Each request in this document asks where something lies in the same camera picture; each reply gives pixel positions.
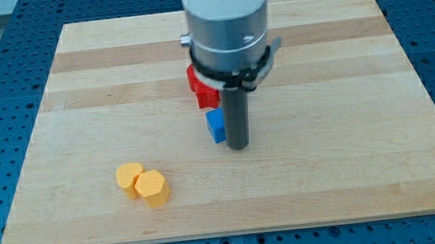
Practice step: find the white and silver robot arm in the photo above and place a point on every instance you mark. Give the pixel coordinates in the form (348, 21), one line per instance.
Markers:
(226, 34)

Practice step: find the red star block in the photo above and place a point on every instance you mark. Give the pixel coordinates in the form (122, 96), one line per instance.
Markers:
(207, 97)

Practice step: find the yellow heart block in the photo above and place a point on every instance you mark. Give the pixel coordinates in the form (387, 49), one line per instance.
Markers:
(126, 176)

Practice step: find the blue cube block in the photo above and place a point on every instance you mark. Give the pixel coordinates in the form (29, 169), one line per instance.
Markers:
(215, 124)

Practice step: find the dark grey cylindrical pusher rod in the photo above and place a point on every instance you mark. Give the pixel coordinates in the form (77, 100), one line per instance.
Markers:
(234, 105)

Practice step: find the yellow hexagon block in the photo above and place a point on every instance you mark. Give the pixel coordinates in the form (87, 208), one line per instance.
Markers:
(153, 188)

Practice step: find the light wooden board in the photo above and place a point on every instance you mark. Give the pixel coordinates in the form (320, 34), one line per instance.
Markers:
(341, 130)

